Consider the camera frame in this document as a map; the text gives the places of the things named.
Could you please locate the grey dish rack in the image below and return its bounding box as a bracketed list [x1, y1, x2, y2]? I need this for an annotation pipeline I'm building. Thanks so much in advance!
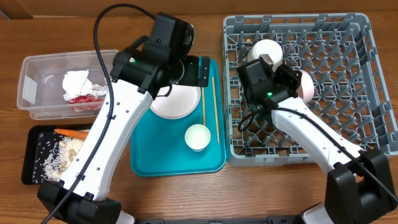
[223, 13, 397, 166]

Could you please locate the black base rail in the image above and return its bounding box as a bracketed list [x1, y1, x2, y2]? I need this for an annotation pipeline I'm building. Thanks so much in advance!
[136, 215, 300, 224]

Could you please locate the right wooden chopstick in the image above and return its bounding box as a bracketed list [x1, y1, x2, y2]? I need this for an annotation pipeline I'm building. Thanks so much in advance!
[211, 77, 220, 144]

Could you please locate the wooden chopstick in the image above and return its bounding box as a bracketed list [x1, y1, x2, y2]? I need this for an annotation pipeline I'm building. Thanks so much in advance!
[201, 87, 206, 126]
[211, 77, 220, 144]

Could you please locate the teal serving tray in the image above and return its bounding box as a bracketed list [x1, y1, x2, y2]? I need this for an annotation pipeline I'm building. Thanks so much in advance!
[130, 59, 226, 177]

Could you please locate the left wooden chopstick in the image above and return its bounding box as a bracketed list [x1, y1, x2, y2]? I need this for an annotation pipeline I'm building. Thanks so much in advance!
[201, 87, 206, 126]

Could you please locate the red snack wrapper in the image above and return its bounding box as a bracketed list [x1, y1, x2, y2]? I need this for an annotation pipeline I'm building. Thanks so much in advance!
[68, 95, 104, 113]

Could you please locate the clear plastic bin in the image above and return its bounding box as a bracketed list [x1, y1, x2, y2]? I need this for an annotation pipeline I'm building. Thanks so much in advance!
[17, 50, 106, 120]

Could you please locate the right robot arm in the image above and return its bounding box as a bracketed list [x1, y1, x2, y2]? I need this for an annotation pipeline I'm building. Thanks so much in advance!
[236, 55, 397, 224]

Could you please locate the peanut shells and rice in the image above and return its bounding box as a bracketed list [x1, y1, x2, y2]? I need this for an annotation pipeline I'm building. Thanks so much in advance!
[32, 131, 84, 184]

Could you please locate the white cup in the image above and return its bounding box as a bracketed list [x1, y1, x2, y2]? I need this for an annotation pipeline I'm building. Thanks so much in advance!
[184, 124, 211, 152]

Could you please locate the large pink plate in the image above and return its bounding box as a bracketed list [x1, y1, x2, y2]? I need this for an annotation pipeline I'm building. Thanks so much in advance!
[150, 85, 201, 119]

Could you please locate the aluminium foil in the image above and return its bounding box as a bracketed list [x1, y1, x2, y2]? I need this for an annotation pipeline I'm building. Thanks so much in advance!
[91, 84, 108, 98]

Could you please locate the white napkin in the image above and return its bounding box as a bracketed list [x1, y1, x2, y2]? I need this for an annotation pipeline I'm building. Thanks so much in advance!
[62, 70, 93, 101]

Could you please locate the black plastic tray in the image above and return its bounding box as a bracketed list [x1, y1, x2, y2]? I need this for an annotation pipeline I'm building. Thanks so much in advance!
[21, 124, 92, 185]

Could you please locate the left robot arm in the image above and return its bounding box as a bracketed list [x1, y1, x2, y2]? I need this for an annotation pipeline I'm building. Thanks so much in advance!
[37, 13, 209, 223]

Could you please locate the white bowl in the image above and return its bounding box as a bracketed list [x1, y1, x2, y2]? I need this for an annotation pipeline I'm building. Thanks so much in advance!
[248, 39, 283, 65]

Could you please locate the orange carrot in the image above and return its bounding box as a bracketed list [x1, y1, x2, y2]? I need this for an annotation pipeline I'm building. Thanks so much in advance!
[54, 129, 88, 140]

